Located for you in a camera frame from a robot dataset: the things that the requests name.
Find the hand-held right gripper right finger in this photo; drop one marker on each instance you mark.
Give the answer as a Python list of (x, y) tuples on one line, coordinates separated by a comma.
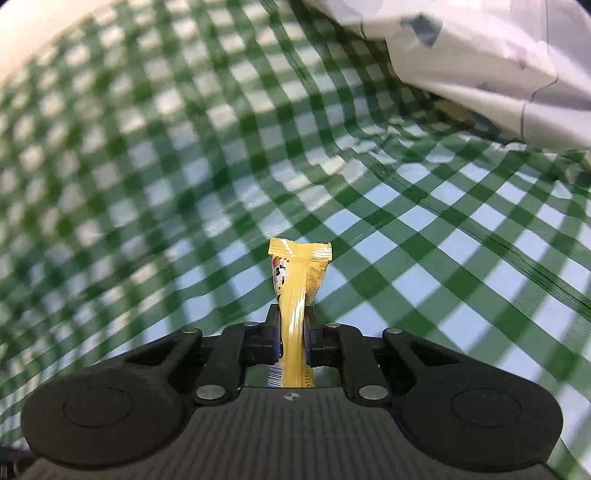
[(309, 350)]

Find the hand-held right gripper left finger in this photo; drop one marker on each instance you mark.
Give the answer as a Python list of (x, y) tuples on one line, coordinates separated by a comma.
[(276, 344)]

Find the yellow snack bar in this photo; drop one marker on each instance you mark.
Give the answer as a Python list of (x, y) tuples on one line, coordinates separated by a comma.
[(295, 286)]

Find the green checked blanket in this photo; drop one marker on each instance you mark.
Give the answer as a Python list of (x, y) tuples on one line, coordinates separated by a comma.
[(138, 138)]

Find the white cloth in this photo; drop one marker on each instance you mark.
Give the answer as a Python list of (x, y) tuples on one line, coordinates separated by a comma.
[(485, 55)]

